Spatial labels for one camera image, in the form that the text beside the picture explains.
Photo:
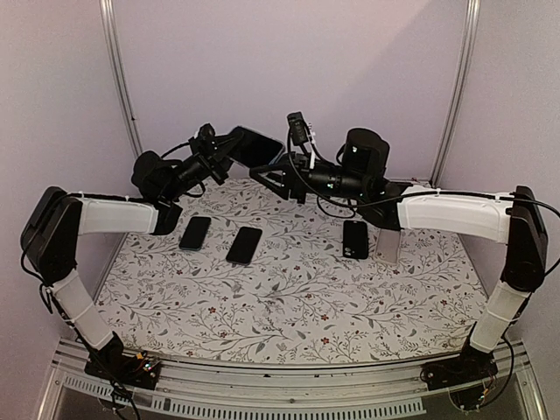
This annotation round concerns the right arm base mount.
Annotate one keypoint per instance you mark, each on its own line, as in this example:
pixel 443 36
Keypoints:
pixel 456 371

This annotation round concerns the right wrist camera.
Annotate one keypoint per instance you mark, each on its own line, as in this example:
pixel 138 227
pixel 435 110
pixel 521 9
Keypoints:
pixel 300 135

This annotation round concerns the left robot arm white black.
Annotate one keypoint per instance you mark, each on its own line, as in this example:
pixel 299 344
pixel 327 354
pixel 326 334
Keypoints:
pixel 49 239

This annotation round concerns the right aluminium frame post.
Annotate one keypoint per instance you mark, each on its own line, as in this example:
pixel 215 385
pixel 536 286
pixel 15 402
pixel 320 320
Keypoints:
pixel 468 41

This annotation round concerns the left aluminium frame post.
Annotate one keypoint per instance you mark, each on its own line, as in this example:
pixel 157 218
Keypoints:
pixel 115 57

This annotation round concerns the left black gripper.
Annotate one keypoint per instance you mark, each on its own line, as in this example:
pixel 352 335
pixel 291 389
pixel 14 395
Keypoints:
pixel 213 157

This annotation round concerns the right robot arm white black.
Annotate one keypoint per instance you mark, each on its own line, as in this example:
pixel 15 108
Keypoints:
pixel 513 219

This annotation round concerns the front aluminium rail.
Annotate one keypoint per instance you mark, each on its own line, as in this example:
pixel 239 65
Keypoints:
pixel 205 389

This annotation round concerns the aluminium frame post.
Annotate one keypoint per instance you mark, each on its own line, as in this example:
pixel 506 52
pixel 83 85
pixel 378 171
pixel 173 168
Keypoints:
pixel 115 57
pixel 468 41

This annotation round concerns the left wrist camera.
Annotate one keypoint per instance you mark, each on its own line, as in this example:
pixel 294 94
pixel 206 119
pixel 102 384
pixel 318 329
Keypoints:
pixel 205 134

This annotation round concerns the dark teal phone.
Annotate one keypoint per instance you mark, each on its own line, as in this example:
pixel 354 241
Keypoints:
pixel 195 233

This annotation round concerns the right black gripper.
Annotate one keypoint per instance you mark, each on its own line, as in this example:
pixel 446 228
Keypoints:
pixel 297 168

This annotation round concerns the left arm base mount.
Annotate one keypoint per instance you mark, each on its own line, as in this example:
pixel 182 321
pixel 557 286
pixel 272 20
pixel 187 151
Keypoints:
pixel 138 371

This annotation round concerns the white clear phone case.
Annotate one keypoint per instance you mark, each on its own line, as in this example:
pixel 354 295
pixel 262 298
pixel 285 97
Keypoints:
pixel 387 247

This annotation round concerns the floral patterned table mat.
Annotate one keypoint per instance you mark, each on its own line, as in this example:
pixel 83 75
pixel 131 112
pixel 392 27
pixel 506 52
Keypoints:
pixel 299 301

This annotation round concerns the black phone case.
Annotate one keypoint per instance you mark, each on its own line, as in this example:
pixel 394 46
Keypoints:
pixel 355 244

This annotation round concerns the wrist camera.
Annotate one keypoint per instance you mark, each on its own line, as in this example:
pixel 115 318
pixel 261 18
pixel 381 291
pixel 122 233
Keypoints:
pixel 205 134
pixel 300 135

